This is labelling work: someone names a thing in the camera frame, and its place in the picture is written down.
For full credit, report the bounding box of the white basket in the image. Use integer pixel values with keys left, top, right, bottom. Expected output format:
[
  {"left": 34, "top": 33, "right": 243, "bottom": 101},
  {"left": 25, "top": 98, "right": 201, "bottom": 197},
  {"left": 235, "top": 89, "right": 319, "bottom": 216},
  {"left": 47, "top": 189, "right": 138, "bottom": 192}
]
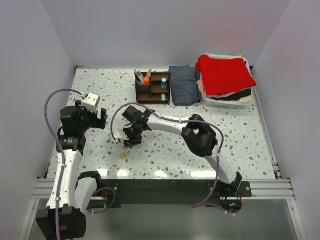
[{"left": 201, "top": 53, "right": 253, "bottom": 109}]

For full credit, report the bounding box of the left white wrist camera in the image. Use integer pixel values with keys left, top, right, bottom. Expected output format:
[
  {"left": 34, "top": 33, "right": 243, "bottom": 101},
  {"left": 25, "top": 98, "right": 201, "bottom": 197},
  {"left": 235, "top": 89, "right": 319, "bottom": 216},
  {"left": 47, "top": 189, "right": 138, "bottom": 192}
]
[{"left": 80, "top": 93, "right": 101, "bottom": 114}]

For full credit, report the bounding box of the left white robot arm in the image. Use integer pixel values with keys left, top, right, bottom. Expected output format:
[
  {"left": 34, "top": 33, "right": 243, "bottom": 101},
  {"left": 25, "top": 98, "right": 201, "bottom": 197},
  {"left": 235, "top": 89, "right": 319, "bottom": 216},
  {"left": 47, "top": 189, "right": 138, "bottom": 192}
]
[{"left": 36, "top": 105, "right": 108, "bottom": 240}]

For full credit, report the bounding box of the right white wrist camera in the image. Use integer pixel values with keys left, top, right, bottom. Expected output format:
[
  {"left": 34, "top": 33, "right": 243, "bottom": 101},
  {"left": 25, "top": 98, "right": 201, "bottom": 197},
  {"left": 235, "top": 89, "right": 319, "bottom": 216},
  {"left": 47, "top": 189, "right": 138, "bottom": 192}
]
[{"left": 109, "top": 128, "right": 129, "bottom": 144}]

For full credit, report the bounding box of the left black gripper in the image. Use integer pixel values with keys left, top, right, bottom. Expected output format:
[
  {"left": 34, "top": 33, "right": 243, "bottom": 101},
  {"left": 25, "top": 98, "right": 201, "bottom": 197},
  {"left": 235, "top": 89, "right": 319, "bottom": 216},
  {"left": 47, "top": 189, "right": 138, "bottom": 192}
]
[{"left": 75, "top": 100, "right": 107, "bottom": 133}]

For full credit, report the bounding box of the tan eraser block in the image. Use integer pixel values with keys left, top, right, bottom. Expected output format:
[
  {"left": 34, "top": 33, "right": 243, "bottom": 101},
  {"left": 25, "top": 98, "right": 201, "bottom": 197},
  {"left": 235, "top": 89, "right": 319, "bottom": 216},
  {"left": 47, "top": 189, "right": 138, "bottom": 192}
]
[{"left": 119, "top": 152, "right": 128, "bottom": 159}]

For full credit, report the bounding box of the pink cloth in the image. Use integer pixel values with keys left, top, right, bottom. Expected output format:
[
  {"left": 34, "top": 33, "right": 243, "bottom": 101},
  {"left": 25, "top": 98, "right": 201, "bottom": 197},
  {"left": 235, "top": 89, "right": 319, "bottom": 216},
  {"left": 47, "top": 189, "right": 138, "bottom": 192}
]
[{"left": 196, "top": 78, "right": 207, "bottom": 97}]

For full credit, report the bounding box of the brown wooden desk organizer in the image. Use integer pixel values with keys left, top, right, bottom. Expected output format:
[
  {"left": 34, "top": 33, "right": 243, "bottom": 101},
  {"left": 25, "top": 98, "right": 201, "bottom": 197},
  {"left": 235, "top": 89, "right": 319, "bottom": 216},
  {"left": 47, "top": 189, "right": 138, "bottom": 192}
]
[{"left": 135, "top": 71, "right": 171, "bottom": 105}]

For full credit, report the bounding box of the blue folded towel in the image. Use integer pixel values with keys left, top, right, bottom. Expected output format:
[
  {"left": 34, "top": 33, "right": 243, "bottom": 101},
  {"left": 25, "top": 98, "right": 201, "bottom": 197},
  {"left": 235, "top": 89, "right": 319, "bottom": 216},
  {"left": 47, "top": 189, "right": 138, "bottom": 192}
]
[{"left": 169, "top": 66, "right": 201, "bottom": 107}]

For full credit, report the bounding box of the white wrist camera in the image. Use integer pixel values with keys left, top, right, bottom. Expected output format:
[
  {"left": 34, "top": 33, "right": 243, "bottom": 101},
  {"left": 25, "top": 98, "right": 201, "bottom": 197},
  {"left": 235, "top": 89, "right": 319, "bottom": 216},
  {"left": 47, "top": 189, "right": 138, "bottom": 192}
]
[
  {"left": 80, "top": 93, "right": 101, "bottom": 114},
  {"left": 109, "top": 128, "right": 129, "bottom": 144}
]

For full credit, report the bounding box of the purple capped white marker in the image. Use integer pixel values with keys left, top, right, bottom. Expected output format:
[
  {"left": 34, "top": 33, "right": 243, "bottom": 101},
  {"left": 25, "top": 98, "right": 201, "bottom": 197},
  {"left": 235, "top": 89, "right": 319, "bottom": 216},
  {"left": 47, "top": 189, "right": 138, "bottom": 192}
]
[{"left": 134, "top": 71, "right": 144, "bottom": 84}]

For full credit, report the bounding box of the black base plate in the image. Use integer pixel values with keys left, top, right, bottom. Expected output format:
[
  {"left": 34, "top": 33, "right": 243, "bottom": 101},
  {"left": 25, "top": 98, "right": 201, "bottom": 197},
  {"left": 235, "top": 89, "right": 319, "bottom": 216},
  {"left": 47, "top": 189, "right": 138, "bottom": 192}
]
[{"left": 74, "top": 177, "right": 252, "bottom": 209}]

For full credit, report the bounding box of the red folded cloth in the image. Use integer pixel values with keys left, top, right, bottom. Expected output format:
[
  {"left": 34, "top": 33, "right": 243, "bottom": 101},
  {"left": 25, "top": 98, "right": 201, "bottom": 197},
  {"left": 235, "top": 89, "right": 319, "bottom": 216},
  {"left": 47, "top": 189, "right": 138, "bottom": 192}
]
[{"left": 195, "top": 55, "right": 257, "bottom": 96}]

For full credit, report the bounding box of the orange black highlighter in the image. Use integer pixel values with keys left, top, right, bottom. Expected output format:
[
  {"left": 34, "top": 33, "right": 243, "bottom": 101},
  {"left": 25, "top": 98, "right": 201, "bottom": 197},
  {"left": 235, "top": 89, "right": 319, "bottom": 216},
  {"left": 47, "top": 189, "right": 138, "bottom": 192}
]
[{"left": 144, "top": 77, "right": 150, "bottom": 85}]

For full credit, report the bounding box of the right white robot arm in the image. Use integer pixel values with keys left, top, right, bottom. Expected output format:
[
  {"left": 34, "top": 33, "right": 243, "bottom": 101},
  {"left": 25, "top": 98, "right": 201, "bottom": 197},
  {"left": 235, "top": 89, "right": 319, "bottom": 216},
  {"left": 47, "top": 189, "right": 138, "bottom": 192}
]
[{"left": 122, "top": 105, "right": 243, "bottom": 197}]

